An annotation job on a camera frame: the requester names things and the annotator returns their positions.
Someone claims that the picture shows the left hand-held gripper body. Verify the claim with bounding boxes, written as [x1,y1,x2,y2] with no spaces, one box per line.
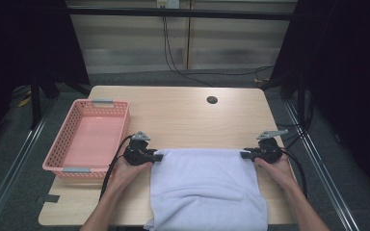
[122,130,158,167]

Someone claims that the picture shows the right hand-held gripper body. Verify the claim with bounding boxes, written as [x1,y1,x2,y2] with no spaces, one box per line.
[252,128,289,165]

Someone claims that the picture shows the white garment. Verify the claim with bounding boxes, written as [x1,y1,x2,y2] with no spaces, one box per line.
[144,147,269,231]

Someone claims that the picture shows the person's left hand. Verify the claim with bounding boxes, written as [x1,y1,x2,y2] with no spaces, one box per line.
[110,155,154,194]

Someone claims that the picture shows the person's right hand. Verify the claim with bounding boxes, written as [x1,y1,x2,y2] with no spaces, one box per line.
[254,155,299,192]

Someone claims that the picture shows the pink perforated plastic basket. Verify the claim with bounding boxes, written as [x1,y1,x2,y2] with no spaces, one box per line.
[41,98,131,180]

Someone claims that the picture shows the black metal stand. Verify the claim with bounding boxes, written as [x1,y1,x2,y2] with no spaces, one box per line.
[28,72,93,131]
[259,70,316,129]

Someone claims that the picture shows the grey tape strip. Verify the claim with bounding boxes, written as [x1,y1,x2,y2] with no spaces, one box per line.
[34,193,61,206]

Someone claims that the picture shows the black curtain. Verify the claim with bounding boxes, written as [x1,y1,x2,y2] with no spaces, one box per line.
[269,0,370,203]
[0,0,92,100]

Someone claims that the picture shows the yellow floor object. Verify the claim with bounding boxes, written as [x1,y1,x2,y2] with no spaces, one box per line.
[17,95,33,108]

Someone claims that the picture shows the black horizontal bar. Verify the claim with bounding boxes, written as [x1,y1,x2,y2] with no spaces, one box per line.
[66,7,299,21]

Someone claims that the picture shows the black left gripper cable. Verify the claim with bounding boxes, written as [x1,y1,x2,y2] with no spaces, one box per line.
[98,134,135,202]

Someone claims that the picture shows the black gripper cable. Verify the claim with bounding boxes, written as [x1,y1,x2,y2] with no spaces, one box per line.
[280,147,309,200]
[98,134,135,202]

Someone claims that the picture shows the black cable bundle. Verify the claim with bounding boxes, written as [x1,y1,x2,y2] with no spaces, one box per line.
[275,92,315,150]

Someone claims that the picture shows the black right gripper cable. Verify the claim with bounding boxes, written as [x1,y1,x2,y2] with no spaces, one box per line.
[280,147,309,200]

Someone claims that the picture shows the metal floor rail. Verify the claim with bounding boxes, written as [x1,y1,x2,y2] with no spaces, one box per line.
[283,99,362,231]
[0,101,58,231]

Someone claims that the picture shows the black floor cable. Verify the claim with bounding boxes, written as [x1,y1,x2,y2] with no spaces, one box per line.
[179,64,276,79]

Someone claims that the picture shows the black hanging wall cable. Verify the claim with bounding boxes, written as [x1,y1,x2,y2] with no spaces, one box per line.
[161,15,215,89]

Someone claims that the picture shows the white wall socket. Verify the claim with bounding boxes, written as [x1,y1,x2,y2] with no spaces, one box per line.
[156,0,181,10]

